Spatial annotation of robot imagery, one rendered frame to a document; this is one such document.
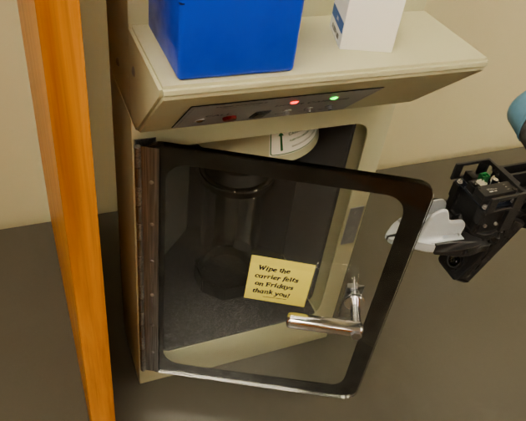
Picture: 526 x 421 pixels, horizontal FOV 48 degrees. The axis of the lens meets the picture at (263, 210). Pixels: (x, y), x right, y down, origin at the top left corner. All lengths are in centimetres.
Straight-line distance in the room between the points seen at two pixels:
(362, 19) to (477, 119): 104
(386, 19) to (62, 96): 28
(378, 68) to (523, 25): 97
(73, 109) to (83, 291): 21
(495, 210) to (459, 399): 40
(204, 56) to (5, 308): 70
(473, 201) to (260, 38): 36
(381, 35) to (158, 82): 21
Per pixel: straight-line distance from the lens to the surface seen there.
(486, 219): 74
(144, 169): 63
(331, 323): 70
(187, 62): 47
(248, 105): 54
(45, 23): 46
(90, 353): 71
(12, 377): 99
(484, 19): 141
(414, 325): 110
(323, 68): 52
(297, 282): 72
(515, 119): 92
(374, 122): 74
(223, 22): 47
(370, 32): 56
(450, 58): 60
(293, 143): 73
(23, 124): 111
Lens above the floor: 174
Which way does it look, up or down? 40 degrees down
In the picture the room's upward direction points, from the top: 9 degrees clockwise
